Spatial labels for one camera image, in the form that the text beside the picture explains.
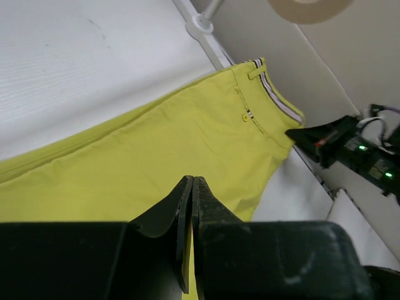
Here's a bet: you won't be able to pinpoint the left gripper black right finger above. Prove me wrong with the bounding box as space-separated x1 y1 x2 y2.
192 177 374 299

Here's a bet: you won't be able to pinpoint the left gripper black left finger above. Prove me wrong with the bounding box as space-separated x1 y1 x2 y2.
1 176 193 299

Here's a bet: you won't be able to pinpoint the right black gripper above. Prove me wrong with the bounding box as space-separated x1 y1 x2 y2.
286 116 372 171

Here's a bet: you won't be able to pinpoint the yellow-green trousers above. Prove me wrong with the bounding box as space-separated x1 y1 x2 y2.
1 59 304 285

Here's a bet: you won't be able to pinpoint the wooden clothes hanger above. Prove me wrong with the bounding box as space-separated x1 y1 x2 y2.
268 0 354 25

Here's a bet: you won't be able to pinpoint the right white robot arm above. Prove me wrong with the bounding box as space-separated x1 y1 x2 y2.
286 116 399 201

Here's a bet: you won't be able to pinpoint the white clothes rack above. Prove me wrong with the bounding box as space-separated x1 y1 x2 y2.
172 0 233 70

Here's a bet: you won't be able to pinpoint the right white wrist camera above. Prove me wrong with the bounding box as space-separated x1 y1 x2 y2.
357 104 399 155

